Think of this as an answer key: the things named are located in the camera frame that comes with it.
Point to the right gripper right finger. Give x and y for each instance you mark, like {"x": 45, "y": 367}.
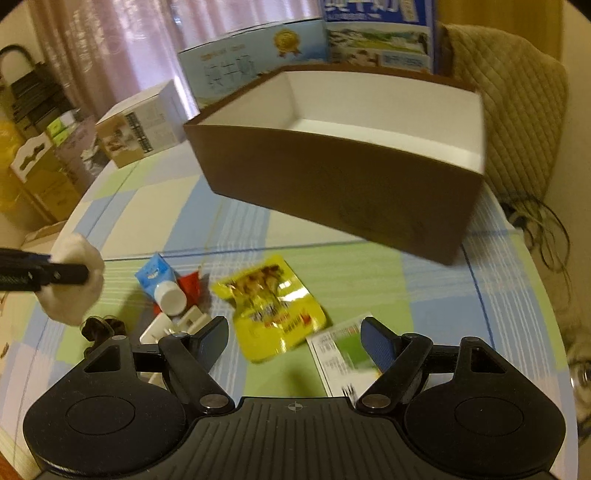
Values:
{"x": 379, "y": 342}

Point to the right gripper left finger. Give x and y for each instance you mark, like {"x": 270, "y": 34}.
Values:
{"x": 212, "y": 340}

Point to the white hair claw clip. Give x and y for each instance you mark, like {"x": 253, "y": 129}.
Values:
{"x": 190, "y": 322}

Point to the white cotton ball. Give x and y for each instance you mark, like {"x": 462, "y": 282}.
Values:
{"x": 68, "y": 304}

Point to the yellow foil snack packet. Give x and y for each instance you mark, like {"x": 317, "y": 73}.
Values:
{"x": 273, "y": 311}

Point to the blue sachet packet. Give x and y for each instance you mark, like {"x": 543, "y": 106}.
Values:
{"x": 155, "y": 271}

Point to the green white medicine box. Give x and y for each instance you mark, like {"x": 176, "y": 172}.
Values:
{"x": 344, "y": 366}

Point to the white small bottle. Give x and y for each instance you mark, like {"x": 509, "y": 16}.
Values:
{"x": 170, "y": 298}

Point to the red candy wrapper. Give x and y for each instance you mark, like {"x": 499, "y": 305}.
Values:
{"x": 190, "y": 285}

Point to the checked pastel tablecloth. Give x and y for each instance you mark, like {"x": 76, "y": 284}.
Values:
{"x": 164, "y": 205}

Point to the black hair scrunchie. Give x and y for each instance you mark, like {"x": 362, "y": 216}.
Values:
{"x": 97, "y": 330}

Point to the box of paper clutter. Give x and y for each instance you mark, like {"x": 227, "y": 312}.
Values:
{"x": 77, "y": 145}

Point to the black folding step ladder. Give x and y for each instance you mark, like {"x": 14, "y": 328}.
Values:
{"x": 35, "y": 99}

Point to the brown open cardboard box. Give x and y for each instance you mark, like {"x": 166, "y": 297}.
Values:
{"x": 394, "y": 157}

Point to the white printed product box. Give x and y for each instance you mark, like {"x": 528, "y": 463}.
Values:
{"x": 142, "y": 125}

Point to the pink window curtain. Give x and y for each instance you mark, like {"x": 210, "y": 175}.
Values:
{"x": 102, "y": 52}

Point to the light blue milk carton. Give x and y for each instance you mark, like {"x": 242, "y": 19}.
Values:
{"x": 215, "y": 69}

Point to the quilted beige chair cover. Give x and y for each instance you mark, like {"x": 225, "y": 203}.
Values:
{"x": 524, "y": 92}

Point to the dark blue milk carton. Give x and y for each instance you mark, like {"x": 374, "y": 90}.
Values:
{"x": 397, "y": 34}

